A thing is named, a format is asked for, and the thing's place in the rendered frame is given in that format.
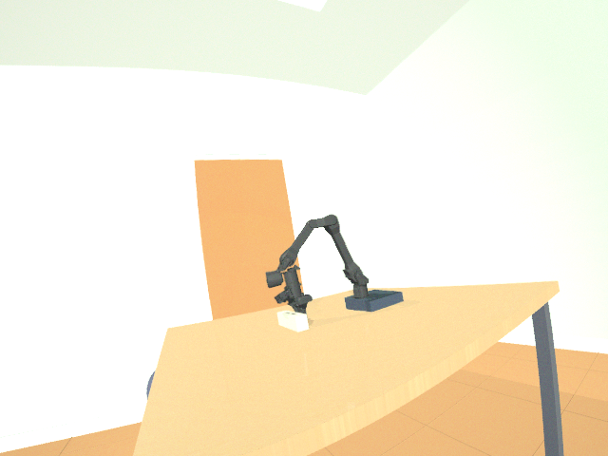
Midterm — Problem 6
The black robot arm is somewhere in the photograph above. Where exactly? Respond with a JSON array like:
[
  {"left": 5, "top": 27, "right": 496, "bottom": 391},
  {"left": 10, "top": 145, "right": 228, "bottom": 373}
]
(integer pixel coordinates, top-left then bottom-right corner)
[{"left": 266, "top": 214, "right": 371, "bottom": 304}]

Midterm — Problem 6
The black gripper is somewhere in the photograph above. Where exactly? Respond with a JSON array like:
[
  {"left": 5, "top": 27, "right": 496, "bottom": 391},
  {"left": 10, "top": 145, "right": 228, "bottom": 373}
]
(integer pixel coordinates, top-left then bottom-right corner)
[{"left": 283, "top": 280, "right": 313, "bottom": 314}]

